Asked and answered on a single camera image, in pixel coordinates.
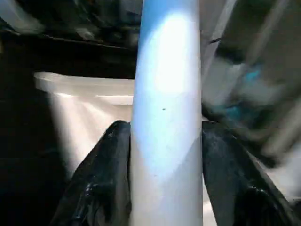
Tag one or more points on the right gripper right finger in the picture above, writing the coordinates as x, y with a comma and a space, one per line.
240, 188

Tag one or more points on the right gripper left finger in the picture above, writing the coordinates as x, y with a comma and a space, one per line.
101, 183

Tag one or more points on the white plastic table top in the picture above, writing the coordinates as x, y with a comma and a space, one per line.
84, 108

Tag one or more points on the white plastic table leg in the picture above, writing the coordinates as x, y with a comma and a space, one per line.
167, 117

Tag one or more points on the white glass front fridge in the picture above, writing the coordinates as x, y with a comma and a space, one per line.
263, 94

